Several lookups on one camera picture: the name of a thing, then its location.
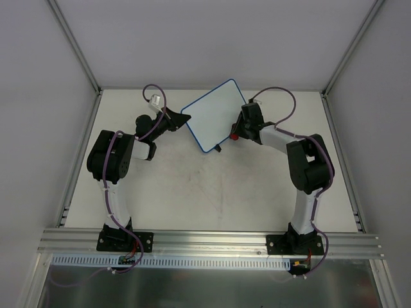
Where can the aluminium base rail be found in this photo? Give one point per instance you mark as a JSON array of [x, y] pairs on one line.
[[209, 243]]

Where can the left aluminium frame post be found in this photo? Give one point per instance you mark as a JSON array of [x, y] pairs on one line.
[[73, 43]]

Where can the white slotted cable duct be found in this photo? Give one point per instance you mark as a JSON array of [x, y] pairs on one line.
[[152, 261]]

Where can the black mounting plate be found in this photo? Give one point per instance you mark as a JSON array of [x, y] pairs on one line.
[[121, 241], [282, 245]]

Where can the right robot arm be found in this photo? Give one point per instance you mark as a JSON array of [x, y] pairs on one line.
[[311, 172]]

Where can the right aluminium frame post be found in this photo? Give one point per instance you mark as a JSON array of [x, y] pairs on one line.
[[359, 34]]

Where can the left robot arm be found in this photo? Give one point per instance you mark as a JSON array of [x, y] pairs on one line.
[[109, 162]]

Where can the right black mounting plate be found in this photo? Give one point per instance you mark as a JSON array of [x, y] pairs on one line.
[[282, 245]]

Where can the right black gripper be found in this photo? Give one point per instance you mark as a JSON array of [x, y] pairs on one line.
[[241, 125]]

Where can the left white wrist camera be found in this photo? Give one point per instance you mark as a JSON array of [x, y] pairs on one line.
[[154, 103]]

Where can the red bone-shaped eraser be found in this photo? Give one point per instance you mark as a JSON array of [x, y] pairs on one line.
[[234, 137]]

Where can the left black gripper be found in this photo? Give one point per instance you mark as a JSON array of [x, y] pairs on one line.
[[171, 119]]

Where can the aluminium frame post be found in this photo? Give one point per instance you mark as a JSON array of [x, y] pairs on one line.
[[73, 43], [359, 34]]

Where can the blue framed whiteboard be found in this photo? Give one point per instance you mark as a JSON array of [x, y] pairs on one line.
[[213, 114]]

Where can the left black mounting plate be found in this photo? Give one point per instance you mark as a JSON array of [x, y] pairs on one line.
[[121, 241]]

